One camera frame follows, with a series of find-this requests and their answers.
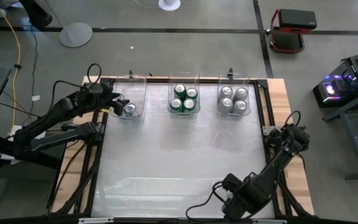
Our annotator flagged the yellow extension cable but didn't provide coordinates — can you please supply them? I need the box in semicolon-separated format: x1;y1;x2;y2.
0;0;22;127

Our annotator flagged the green Sprite can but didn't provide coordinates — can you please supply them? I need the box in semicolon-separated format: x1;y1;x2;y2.
182;98;196;113
170;98;183;112
173;83;187;98
185;86;199;100

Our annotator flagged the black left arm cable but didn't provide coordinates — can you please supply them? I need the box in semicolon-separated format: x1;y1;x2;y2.
50;63;103;105

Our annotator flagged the clear plastic bin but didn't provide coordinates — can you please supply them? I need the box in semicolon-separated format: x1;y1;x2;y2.
167;72;201;119
109;74;148;121
216;72;250;121

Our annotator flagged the black floor cable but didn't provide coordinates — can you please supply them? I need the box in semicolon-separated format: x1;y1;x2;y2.
26;26;40;118

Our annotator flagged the black lit computer tower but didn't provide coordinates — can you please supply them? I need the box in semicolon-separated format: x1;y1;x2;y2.
312;55;358;109

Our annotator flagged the silver blue Red Bull can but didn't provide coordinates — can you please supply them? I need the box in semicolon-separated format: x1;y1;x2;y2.
124;103;137;117

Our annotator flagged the white fan base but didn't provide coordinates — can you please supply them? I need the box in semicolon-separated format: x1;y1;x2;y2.
158;0;181;12

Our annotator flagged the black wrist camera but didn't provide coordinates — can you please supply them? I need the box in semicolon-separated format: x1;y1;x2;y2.
221;173;242;189
88;83;104;94

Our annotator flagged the grey metal bracket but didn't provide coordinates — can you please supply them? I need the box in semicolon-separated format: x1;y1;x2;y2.
252;219;287;224
78;217;114;224

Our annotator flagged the red black rolling stool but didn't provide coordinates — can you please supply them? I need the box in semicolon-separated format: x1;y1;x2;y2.
268;8;318;54

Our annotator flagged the black aluminium table frame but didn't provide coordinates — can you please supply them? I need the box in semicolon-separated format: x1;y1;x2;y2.
82;76;276;220

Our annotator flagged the person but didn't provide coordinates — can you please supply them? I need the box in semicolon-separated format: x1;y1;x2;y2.
0;0;53;28

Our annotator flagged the white power strip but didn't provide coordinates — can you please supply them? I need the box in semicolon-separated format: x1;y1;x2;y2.
6;124;24;139

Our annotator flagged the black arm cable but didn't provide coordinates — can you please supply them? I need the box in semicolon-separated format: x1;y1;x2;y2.
185;181;229;220
50;63;103;105

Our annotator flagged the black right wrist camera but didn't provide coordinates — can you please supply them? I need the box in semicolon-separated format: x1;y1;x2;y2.
221;173;242;189

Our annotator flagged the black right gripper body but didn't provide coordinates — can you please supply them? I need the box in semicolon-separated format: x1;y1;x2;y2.
221;189;260;220

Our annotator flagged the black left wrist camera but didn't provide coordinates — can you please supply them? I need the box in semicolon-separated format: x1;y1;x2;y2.
88;83;104;94

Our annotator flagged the grey round floor stand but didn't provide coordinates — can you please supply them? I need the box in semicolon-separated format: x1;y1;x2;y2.
44;0;94;49

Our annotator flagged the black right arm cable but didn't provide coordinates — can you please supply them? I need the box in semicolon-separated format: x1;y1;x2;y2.
185;181;229;220

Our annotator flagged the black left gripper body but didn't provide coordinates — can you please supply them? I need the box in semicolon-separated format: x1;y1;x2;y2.
81;90;120;110

